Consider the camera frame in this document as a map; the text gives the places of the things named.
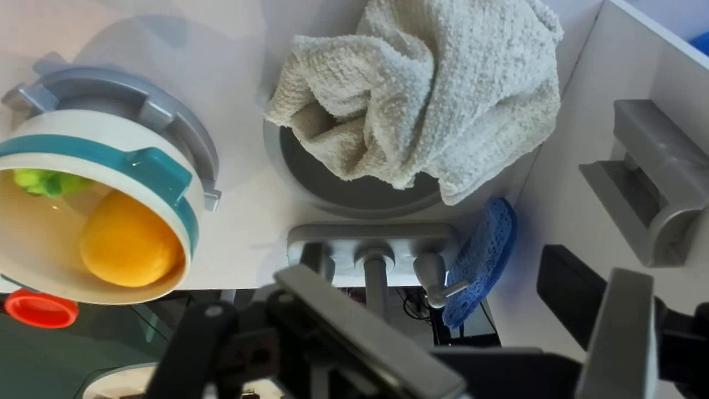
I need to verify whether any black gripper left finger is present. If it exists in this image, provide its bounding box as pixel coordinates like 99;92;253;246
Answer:
142;261;472;399

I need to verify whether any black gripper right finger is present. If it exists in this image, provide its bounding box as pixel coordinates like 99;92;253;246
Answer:
536;243;709;399

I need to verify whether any white terry towel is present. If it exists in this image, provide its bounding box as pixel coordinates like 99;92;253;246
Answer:
264;0;567;207

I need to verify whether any gray round toy sink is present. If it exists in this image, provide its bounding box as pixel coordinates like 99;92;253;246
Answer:
262;118;444;219

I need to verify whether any gray toy faucet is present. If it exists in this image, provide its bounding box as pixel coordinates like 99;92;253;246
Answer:
285;219;462;327

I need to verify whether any blue scrub pad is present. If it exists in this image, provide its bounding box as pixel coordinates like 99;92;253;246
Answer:
441;194;517;329

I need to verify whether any yellow toy ball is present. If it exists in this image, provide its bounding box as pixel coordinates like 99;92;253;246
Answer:
78;187;185;291

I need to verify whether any white toy kitchen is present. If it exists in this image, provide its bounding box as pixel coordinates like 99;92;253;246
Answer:
0;0;709;364

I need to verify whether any red knob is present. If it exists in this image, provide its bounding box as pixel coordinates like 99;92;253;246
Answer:
2;285;82;333

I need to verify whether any green toy food piece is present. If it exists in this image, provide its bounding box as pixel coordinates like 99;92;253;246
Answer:
9;166;95;202

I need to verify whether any white pot with teal stripe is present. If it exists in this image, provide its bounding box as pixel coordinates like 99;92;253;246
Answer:
0;109;204;308

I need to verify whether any gray door handle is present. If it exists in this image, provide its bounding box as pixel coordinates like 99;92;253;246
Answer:
577;98;709;269

